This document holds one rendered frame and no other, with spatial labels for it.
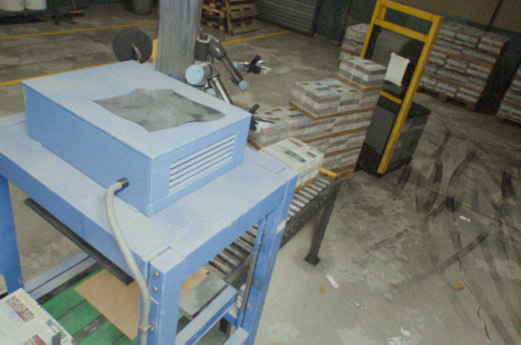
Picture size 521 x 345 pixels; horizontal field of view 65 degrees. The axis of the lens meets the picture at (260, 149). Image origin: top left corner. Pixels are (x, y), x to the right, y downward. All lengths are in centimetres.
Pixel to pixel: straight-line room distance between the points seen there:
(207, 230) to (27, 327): 72
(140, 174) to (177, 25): 189
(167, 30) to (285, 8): 847
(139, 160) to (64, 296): 102
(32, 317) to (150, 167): 75
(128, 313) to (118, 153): 91
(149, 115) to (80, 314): 99
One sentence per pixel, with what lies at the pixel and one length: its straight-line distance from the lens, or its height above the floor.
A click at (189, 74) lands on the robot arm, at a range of 266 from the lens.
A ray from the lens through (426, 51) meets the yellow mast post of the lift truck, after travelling 437.
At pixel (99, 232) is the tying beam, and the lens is 119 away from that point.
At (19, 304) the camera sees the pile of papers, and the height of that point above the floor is 106.
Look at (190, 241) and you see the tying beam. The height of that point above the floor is 155.
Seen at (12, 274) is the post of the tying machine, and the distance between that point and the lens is 206.
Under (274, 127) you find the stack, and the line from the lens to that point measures 348.
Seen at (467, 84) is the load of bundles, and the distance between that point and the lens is 834.
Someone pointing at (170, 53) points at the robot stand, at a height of 142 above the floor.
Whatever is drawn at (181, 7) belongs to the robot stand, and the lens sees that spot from 288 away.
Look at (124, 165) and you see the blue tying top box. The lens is 119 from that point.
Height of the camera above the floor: 231
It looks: 29 degrees down
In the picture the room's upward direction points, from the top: 11 degrees clockwise
